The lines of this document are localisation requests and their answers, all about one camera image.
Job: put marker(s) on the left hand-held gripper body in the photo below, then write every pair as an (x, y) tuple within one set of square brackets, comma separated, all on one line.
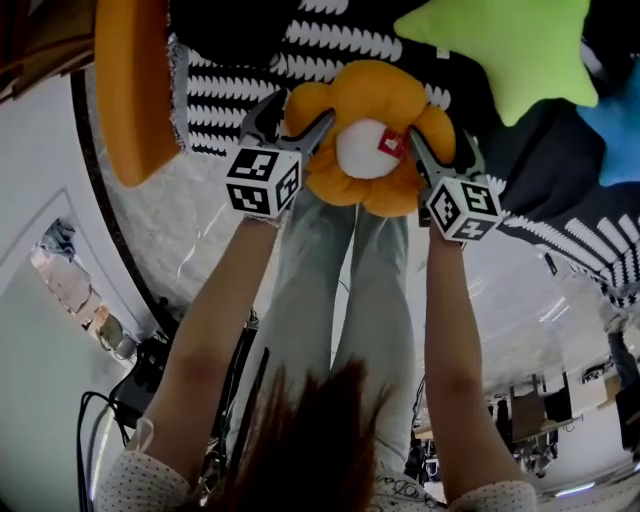
[(260, 182)]

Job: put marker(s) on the pile of clothes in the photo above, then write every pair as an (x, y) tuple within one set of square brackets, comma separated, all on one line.
[(75, 285)]

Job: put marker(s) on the person's white dotted shirt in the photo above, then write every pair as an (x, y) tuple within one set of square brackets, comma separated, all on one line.
[(140, 485)]

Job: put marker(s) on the orange flower plush toy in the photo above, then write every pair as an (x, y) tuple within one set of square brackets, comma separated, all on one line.
[(370, 85)]

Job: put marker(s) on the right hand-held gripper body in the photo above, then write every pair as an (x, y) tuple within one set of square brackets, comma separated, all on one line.
[(465, 205)]

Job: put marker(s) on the person's right forearm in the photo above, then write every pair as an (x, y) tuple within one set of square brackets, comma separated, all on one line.
[(450, 325)]

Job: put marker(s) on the black white striped blanket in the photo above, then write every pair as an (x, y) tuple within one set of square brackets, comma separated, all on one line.
[(240, 90)]

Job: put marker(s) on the blue star plush toy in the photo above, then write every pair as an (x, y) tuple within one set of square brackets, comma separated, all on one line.
[(620, 140)]

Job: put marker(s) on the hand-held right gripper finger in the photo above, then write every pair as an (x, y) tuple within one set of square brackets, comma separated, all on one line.
[(427, 160), (472, 160)]

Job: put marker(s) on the green star plush toy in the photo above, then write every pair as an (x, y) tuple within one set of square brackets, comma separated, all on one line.
[(500, 50)]

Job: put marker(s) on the person's left forearm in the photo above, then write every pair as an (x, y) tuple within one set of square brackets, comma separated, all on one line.
[(215, 325)]

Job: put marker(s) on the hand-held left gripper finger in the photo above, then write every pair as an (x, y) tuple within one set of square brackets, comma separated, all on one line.
[(312, 135), (260, 122)]

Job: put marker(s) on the person's light jeans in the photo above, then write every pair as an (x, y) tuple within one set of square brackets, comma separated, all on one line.
[(310, 280)]

